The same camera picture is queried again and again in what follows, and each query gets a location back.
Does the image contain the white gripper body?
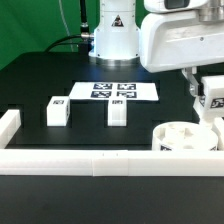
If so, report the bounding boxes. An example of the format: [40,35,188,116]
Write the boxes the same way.
[140,11,224,73]

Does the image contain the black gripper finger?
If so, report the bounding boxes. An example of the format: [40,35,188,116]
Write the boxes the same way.
[182,67,204,97]

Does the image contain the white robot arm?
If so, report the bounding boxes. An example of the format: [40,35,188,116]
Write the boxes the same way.
[89,0,224,96]

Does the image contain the white paper marker sheet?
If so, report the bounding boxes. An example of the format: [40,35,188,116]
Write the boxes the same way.
[69,82,159,101]

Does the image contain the white U-shaped fence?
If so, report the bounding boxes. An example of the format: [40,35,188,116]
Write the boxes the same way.
[0,109,224,177]

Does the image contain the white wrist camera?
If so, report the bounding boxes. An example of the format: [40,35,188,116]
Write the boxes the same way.
[144,0,208,13]

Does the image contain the black cable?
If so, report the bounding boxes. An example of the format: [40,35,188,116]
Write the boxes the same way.
[44,0,96,54]

